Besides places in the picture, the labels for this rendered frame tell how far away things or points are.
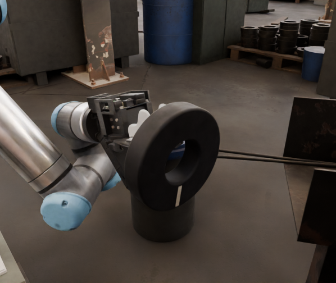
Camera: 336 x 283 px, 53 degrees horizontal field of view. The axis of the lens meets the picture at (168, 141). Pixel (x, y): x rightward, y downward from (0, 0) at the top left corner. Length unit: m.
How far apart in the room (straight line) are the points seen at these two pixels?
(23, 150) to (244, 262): 0.93
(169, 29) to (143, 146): 3.12
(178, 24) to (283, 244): 2.58
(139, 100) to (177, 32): 3.01
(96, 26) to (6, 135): 2.47
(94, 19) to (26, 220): 1.90
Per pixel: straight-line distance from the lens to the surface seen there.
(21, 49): 3.04
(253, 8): 7.82
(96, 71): 3.05
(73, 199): 0.59
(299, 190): 0.63
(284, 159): 0.72
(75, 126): 0.62
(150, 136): 0.40
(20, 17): 3.02
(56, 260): 1.34
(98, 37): 3.02
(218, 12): 3.69
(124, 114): 0.50
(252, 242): 1.37
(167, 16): 3.48
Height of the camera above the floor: 0.94
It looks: 28 degrees down
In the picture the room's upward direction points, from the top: straight up
